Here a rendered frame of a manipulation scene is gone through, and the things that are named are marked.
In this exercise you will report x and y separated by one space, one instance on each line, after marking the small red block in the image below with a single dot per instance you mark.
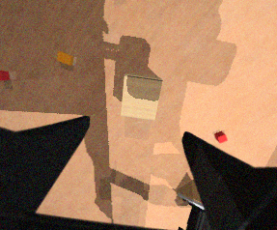
4 75
220 137

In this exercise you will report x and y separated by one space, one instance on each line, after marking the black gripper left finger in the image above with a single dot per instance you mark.
31 160

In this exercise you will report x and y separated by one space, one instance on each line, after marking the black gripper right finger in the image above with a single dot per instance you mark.
232 191

